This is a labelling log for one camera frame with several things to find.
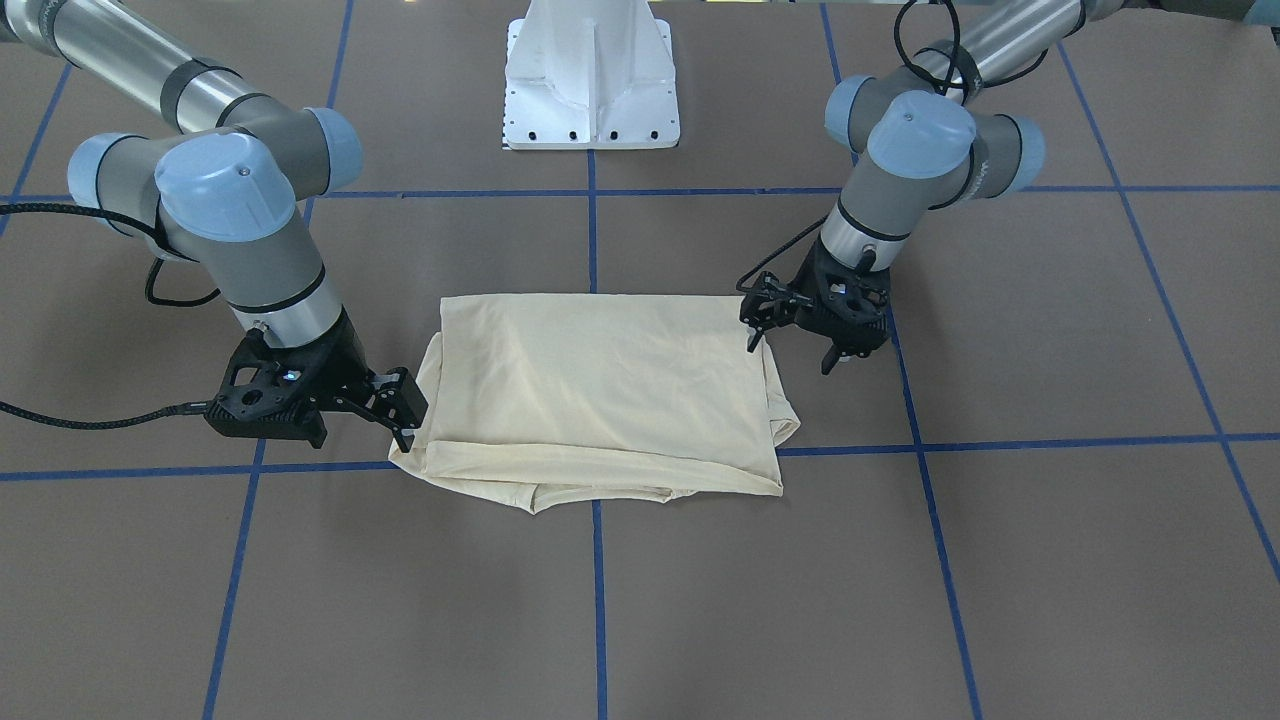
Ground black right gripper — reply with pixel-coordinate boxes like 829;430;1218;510
204;313;429;454

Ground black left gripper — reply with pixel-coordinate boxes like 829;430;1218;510
739;242;890;375

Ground beige long-sleeve graphic shirt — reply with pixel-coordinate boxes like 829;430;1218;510
389;293;800;514

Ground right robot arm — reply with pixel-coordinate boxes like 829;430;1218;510
3;1;428;451

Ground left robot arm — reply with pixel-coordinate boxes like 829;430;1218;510
737;1;1126;373

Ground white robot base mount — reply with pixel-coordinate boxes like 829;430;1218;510
502;1;681;151

